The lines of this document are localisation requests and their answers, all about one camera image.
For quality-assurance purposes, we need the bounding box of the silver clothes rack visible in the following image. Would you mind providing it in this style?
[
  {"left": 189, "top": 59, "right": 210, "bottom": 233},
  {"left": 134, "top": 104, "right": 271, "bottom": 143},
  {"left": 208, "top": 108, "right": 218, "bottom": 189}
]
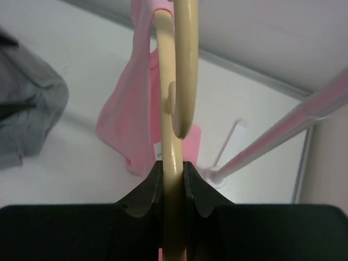
[{"left": 204, "top": 69, "right": 347, "bottom": 188}]

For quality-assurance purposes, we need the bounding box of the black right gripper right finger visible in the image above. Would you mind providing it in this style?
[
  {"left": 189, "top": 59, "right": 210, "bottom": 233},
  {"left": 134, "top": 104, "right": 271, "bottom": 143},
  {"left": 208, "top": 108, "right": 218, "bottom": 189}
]
[{"left": 183, "top": 162, "right": 347, "bottom": 260}]

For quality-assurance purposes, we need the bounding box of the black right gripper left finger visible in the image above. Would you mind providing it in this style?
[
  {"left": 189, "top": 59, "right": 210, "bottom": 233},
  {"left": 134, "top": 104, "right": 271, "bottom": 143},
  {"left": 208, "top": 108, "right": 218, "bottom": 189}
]
[{"left": 1, "top": 161, "right": 163, "bottom": 260}]

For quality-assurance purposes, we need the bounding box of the grey t-shirt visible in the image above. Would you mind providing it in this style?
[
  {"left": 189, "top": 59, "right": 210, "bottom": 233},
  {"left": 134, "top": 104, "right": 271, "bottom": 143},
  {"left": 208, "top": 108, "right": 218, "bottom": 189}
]
[{"left": 1, "top": 29, "right": 69, "bottom": 170}]

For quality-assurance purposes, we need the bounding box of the tan plastic hanger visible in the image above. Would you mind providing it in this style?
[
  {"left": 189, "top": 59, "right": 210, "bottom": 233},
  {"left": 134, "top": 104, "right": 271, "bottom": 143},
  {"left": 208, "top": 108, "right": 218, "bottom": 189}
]
[{"left": 154, "top": 1, "right": 199, "bottom": 260}]

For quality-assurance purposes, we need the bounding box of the pink t-shirt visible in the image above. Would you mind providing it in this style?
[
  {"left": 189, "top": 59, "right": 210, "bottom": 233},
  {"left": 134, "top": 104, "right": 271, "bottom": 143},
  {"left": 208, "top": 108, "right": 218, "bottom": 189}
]
[{"left": 96, "top": 1, "right": 201, "bottom": 176}]

